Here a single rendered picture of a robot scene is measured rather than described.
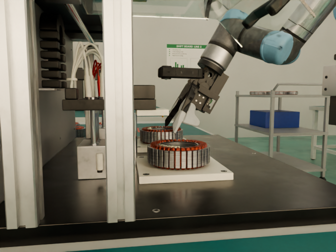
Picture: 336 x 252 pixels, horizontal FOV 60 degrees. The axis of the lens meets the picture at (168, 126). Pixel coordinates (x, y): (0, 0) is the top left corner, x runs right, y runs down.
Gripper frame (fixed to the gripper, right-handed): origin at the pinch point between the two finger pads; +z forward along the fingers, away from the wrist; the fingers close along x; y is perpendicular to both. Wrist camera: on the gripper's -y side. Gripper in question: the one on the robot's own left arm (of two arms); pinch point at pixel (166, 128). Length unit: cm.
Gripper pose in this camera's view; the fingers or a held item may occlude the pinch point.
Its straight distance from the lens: 76.1
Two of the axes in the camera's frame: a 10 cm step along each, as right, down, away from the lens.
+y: 8.6, 4.8, 1.8
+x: -1.5, -1.1, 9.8
